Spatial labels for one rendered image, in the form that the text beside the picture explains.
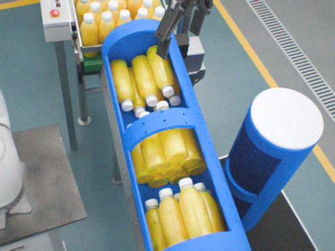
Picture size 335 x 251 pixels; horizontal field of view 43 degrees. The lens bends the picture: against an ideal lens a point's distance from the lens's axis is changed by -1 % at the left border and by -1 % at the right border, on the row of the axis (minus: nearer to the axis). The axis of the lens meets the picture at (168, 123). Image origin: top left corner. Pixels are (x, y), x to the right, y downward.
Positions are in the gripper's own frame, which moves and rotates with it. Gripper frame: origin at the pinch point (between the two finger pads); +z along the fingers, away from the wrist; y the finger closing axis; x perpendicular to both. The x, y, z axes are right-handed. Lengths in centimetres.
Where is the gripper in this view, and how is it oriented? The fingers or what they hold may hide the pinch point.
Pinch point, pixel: (178, 40)
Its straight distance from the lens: 110.5
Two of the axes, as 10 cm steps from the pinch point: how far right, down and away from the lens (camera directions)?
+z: -1.8, 5.9, 7.9
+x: 7.5, 6.0, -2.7
